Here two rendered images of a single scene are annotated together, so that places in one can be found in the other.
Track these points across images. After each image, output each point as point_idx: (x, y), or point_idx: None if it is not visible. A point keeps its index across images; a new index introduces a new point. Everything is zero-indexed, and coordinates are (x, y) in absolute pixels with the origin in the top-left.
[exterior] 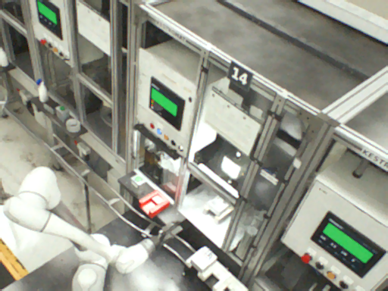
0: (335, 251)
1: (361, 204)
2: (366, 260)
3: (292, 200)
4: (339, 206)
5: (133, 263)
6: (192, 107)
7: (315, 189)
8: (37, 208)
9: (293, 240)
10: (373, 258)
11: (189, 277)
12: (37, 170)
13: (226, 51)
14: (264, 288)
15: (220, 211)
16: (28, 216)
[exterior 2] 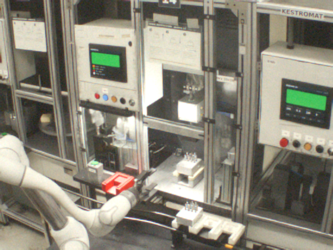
0: (301, 115)
1: (301, 58)
2: (324, 106)
3: (253, 90)
4: (288, 68)
5: (118, 209)
6: (133, 50)
7: (265, 63)
8: (13, 159)
9: (267, 133)
10: (328, 100)
11: (179, 247)
12: (5, 136)
13: None
14: (260, 218)
15: (192, 169)
16: (8, 165)
